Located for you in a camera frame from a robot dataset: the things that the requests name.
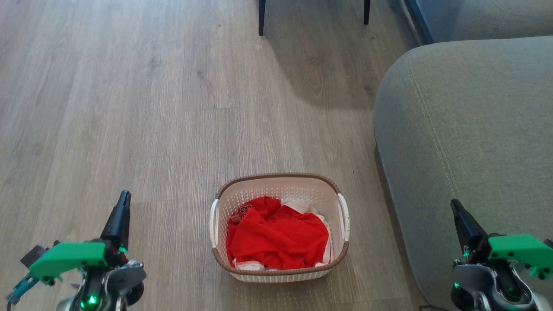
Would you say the grey sofa cushion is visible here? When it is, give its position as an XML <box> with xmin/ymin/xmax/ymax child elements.
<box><xmin>416</xmin><ymin>0</ymin><xmax>553</xmax><ymax>44</ymax></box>

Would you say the grey fabric sofa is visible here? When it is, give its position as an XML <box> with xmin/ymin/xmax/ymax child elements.
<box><xmin>372</xmin><ymin>36</ymin><xmax>553</xmax><ymax>311</ymax></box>

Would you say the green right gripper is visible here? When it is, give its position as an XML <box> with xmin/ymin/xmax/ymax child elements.
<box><xmin>450</xmin><ymin>199</ymin><xmax>553</xmax><ymax>280</ymax></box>

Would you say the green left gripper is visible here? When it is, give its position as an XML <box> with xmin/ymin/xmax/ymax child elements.
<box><xmin>29</xmin><ymin>190</ymin><xmax>132</xmax><ymax>287</ymax></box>

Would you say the white laundry basket brown rim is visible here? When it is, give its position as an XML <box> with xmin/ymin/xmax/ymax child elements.
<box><xmin>209</xmin><ymin>173</ymin><xmax>350</xmax><ymax>283</ymax></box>

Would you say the red garment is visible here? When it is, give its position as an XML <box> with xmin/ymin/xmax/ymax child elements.
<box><xmin>226</xmin><ymin>196</ymin><xmax>330</xmax><ymax>270</ymax></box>

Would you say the white garment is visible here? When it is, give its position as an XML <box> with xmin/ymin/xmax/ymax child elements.
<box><xmin>232</xmin><ymin>198</ymin><xmax>334</xmax><ymax>272</ymax></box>

